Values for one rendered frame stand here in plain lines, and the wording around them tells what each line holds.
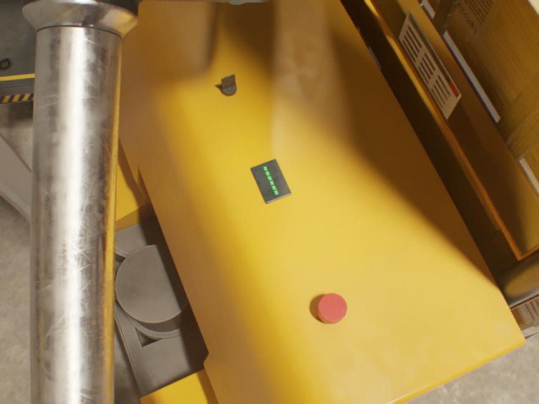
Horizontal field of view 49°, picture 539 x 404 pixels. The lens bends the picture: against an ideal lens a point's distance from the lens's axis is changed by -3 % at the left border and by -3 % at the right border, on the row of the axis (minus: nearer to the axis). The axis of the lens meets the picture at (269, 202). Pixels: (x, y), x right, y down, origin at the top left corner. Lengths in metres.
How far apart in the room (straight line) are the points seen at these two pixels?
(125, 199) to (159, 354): 0.37
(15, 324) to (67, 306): 1.25
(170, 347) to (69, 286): 0.86
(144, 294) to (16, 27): 0.90
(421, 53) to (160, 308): 0.75
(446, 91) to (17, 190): 0.63
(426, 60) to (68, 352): 0.60
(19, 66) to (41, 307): 1.22
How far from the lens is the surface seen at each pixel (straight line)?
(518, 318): 1.43
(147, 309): 1.31
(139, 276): 1.32
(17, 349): 1.85
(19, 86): 1.74
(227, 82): 0.93
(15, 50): 1.81
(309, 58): 0.98
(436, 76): 0.88
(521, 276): 0.84
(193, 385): 1.35
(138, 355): 1.45
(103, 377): 0.64
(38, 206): 0.61
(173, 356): 1.44
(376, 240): 0.87
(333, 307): 0.80
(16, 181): 0.92
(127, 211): 1.45
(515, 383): 1.85
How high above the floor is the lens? 1.71
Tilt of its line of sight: 70 degrees down
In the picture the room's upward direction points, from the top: 3 degrees clockwise
